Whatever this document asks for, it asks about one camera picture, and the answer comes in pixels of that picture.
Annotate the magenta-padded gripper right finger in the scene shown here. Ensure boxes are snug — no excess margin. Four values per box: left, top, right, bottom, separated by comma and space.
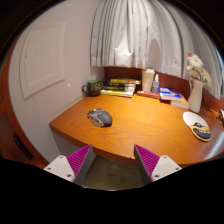
133, 144, 183, 186

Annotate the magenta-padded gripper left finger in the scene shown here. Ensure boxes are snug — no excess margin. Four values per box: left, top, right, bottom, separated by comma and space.
43, 144, 97, 187

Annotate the grey black computer mouse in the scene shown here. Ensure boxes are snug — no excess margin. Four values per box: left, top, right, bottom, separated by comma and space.
87, 108, 113, 128

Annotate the white yellow black mouse pad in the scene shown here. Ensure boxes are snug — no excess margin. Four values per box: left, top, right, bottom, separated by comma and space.
182, 111, 212, 143

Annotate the orange book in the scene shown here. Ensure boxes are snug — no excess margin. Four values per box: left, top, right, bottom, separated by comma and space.
169, 94, 190, 110

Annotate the blue book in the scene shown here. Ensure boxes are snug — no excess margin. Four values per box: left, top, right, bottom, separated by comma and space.
158, 87, 183, 101

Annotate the thin red book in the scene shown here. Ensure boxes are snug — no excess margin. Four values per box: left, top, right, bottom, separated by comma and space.
136, 89, 162, 100

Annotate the white ceramic vase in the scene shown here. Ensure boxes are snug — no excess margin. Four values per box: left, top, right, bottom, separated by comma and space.
187, 77, 206, 114

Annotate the clear spray bottle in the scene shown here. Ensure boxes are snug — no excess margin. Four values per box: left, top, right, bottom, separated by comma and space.
151, 73, 160, 95

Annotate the dark green mug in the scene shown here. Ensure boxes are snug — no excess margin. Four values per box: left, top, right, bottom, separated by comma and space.
81, 79, 103, 97

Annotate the white lidded tumbler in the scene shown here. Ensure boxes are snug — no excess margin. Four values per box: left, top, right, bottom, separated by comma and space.
141, 67, 156, 93

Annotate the black book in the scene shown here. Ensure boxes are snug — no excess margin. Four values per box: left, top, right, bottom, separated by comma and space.
101, 82, 137, 93

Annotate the yellow-covered book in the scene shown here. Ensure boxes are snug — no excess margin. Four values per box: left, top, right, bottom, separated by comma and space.
109, 77, 142, 86

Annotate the white artificial flower bunch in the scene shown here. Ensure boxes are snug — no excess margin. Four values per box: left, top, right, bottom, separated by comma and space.
185, 51, 213, 88

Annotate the white curtain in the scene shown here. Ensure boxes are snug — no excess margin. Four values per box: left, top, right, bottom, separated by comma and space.
89, 0, 223, 98

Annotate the white wall panel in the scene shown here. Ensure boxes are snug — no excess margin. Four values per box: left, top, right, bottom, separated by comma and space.
19, 21, 67, 100

